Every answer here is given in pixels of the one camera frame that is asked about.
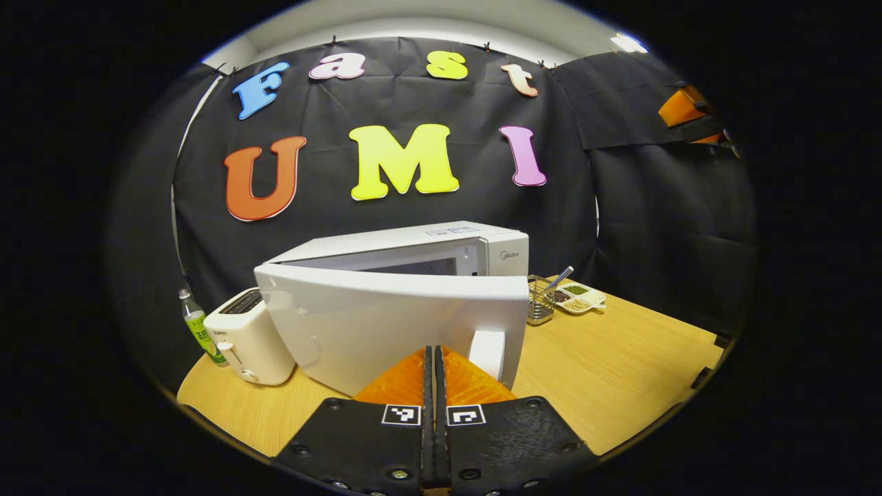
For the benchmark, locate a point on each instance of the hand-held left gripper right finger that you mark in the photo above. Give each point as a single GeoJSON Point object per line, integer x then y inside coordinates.
{"type": "Point", "coordinates": [510, 444]}

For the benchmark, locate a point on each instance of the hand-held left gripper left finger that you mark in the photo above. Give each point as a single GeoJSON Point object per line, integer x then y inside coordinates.
{"type": "Point", "coordinates": [372, 448]}

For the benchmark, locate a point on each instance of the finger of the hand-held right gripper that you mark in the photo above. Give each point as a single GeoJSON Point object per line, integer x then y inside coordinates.
{"type": "Point", "coordinates": [716, 138]}
{"type": "Point", "coordinates": [682, 109]}

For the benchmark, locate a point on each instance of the white microwave oven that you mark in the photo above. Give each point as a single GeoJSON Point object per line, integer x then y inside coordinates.
{"type": "Point", "coordinates": [386, 324]}

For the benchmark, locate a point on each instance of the ceiling light panel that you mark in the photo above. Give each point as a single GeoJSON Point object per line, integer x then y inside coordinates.
{"type": "Point", "coordinates": [628, 43]}

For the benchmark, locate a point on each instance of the white toaster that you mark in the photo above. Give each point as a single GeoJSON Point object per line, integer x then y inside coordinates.
{"type": "Point", "coordinates": [248, 344]}

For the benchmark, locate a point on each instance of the white divided seasoning tray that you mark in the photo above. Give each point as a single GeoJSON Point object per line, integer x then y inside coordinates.
{"type": "Point", "coordinates": [577, 297]}

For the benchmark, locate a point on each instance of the metal spoon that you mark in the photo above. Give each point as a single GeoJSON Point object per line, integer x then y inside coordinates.
{"type": "Point", "coordinates": [559, 277]}

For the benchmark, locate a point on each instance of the green label drink bottle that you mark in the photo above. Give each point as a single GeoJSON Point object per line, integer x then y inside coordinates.
{"type": "Point", "coordinates": [198, 331]}

